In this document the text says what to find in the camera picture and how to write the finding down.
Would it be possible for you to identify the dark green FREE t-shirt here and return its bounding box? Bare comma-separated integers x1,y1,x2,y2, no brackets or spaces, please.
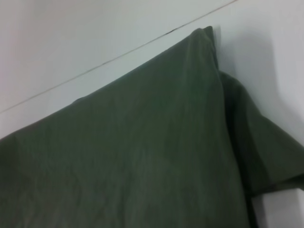
0,25,304,228

